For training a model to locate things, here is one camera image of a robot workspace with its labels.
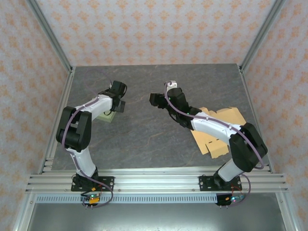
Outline green paper box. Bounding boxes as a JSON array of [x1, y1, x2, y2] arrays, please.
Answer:
[[97, 112, 116, 123]]

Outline orange paper box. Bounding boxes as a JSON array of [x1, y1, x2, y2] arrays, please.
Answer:
[[192, 107, 247, 159]]

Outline left controller board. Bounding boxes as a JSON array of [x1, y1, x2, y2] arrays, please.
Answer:
[[80, 192, 102, 208]]

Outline controller board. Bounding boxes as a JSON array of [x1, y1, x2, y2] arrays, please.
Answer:
[[80, 192, 102, 208], [218, 193, 246, 207]]

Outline right controller board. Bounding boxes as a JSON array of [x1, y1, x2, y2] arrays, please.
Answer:
[[218, 193, 246, 207]]

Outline grey metal sheet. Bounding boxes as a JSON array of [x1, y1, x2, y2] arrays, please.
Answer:
[[26, 203, 287, 231]]

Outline left aluminium side rail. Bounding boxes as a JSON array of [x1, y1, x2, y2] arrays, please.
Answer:
[[38, 67, 77, 174]]

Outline aluminium side rail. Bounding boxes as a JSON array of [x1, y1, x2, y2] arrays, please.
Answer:
[[38, 67, 77, 174], [238, 66, 275, 174]]

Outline right aluminium side rail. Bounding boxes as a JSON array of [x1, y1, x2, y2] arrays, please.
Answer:
[[238, 66, 275, 174]]

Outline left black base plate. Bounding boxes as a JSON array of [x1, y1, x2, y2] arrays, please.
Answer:
[[71, 176, 115, 192]]

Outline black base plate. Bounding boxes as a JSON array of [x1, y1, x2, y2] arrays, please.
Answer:
[[198, 175, 241, 192], [71, 176, 115, 192]]

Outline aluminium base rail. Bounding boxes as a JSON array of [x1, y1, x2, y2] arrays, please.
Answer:
[[25, 168, 288, 193]]

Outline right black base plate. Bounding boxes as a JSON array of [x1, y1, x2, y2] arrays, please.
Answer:
[[198, 175, 241, 192]]

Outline left aluminium frame post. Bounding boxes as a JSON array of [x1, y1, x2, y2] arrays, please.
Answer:
[[26, 0, 74, 74]]

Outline aluminium frame post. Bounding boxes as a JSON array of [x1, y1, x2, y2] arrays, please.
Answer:
[[239, 0, 287, 73], [26, 0, 74, 74]]

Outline slotted grey cable duct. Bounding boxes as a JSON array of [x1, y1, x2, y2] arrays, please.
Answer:
[[36, 195, 218, 204]]

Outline right aluminium frame post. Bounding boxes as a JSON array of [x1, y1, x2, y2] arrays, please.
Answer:
[[239, 0, 287, 73]]

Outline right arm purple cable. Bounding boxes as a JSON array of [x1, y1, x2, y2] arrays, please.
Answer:
[[164, 81, 265, 208]]

